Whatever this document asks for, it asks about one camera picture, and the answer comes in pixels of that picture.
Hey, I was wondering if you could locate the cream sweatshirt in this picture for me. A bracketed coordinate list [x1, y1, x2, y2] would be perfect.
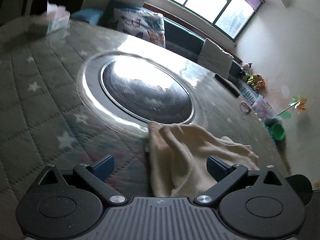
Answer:
[148, 121, 259, 199]

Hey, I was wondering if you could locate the green bowl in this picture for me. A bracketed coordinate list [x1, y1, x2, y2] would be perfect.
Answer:
[270, 122, 285, 141]

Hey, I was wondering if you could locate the clear plastic box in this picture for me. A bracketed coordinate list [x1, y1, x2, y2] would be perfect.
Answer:
[252, 95, 276, 122]

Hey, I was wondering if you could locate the black remote control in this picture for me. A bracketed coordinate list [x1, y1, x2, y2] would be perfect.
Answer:
[215, 74, 240, 98]

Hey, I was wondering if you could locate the orange plush toy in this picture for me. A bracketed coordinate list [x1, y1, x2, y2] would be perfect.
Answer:
[253, 79, 266, 90]

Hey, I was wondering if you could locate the black induction cooktop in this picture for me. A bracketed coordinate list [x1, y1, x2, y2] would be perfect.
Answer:
[100, 55, 194, 124]

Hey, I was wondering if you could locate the yellow plush toy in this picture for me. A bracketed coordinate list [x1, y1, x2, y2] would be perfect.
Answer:
[246, 74, 263, 88]

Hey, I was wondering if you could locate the paper pinwheel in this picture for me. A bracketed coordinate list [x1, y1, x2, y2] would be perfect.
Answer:
[276, 95, 307, 119]

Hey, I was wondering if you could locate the black white plush toy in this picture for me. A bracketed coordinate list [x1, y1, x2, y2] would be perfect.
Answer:
[241, 62, 253, 78]

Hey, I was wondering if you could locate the grey pillow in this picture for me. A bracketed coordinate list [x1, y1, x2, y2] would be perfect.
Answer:
[197, 38, 234, 79]

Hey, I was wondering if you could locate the teal sofa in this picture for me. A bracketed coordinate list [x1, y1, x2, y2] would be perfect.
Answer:
[71, 1, 259, 104]

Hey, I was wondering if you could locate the butterfly pillow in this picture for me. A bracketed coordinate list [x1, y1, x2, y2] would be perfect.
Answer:
[113, 8, 166, 48]

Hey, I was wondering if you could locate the tissue box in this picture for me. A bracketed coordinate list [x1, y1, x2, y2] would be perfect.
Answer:
[31, 0, 71, 34]

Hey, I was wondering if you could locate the pink hair tie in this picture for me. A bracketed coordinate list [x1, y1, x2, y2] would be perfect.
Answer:
[239, 101, 252, 116]

